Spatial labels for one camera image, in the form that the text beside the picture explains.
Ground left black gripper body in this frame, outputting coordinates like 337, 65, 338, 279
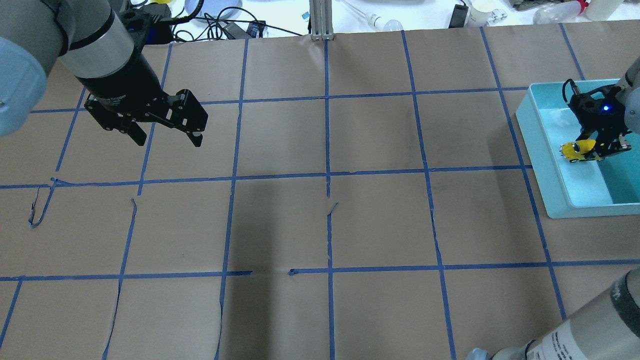
83, 50, 209, 134

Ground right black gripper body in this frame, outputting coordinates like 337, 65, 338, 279
562, 79, 633, 142

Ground yellow beetle toy car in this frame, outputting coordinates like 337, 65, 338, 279
558, 139, 605, 164

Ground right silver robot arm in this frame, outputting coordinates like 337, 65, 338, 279
467, 60, 639, 360

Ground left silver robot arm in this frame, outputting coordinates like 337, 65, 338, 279
0, 0, 208, 147

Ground teal plastic storage bin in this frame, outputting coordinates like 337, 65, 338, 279
516, 82, 640, 219

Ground light blue plate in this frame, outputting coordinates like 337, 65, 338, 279
196, 0, 242, 19

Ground aluminium frame post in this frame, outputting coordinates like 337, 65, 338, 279
308, 0, 335, 41

